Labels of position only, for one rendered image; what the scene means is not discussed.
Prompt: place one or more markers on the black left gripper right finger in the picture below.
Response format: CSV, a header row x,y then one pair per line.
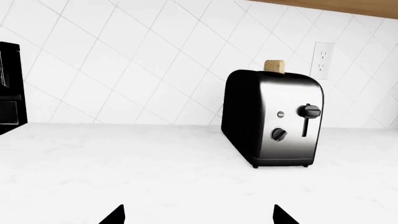
x,y
282,217

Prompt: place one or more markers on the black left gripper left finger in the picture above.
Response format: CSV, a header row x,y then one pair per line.
x,y
115,217

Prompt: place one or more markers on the black toaster dial knob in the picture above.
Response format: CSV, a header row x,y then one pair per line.
x,y
278,134

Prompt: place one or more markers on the black and steel toaster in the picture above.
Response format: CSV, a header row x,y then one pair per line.
x,y
264,121

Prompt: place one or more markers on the black toaster lever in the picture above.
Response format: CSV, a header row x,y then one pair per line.
x,y
308,110

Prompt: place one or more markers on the bread slice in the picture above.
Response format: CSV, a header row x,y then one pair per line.
x,y
274,66

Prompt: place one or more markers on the black kitchen appliance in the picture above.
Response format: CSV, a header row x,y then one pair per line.
x,y
10,88

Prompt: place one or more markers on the white wall outlet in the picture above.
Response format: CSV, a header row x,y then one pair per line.
x,y
321,60

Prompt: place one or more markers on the wooden wall cabinet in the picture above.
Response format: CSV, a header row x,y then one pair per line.
x,y
335,6

